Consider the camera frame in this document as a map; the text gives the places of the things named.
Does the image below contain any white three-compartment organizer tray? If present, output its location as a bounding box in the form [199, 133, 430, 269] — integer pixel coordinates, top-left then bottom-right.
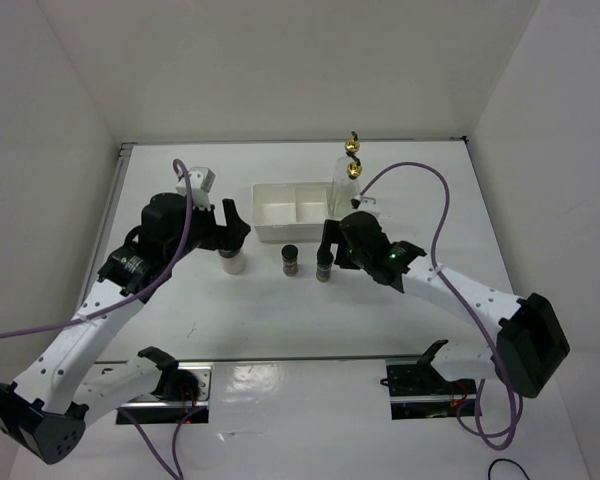
[252, 182, 331, 244]

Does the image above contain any black cable on floor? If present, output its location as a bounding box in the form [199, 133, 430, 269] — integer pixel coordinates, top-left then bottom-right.
[488, 458, 531, 480]

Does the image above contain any glass oil bottle gold spout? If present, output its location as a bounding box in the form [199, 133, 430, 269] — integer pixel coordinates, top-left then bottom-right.
[333, 157, 362, 219]

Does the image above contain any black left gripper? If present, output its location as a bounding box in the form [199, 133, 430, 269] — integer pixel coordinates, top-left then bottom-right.
[167, 197, 250, 263]

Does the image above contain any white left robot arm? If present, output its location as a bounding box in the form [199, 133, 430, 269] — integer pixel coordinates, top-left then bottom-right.
[0, 193, 250, 465]

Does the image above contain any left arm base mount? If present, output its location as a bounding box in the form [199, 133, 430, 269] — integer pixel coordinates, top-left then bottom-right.
[122, 362, 213, 426]

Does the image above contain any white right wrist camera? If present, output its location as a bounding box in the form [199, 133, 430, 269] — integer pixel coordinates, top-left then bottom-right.
[350, 195, 377, 211]

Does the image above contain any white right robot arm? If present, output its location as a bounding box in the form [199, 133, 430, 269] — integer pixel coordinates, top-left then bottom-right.
[317, 211, 571, 398]

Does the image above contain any spice jar black lid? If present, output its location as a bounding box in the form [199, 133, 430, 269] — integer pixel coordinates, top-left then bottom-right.
[316, 251, 334, 283]
[281, 244, 299, 277]

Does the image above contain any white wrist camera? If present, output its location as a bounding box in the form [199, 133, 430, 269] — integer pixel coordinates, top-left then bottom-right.
[187, 167, 216, 210]
[350, 195, 377, 211]

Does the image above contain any white powder jar black lid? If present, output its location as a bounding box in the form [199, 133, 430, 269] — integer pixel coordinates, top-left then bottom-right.
[218, 249, 246, 275]

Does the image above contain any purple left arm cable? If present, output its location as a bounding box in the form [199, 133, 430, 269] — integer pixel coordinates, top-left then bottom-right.
[0, 158, 216, 480]

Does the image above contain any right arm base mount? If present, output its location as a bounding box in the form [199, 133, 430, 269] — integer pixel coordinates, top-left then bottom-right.
[379, 340, 477, 421]

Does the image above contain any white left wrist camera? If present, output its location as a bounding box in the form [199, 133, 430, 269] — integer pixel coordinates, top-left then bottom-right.
[187, 167, 216, 210]

